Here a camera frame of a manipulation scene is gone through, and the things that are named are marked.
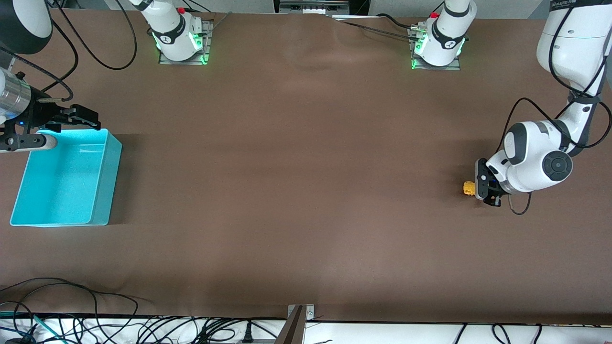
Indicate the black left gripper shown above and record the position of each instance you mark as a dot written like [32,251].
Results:
[493,197]

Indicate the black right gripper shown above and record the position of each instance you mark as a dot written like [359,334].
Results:
[42,113]

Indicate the yellow beetle toy car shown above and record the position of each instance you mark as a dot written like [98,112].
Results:
[469,188]

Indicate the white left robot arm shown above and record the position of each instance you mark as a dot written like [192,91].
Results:
[530,157]

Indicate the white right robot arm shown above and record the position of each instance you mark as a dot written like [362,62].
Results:
[169,28]

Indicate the turquoise plastic bin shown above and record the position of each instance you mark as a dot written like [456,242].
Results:
[62,181]

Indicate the brown table cover sheet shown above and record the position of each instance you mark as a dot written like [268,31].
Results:
[306,215]

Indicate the grey power strip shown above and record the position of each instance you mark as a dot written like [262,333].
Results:
[313,7]

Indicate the black power plug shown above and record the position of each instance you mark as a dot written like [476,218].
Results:
[247,333]

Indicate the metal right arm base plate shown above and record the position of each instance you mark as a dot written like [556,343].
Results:
[186,62]

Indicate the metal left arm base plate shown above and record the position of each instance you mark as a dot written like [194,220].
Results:
[437,68]

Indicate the small metal mounting bracket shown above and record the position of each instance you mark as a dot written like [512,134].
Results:
[310,313]

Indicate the grey metal camera post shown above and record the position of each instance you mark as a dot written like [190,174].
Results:
[291,332]

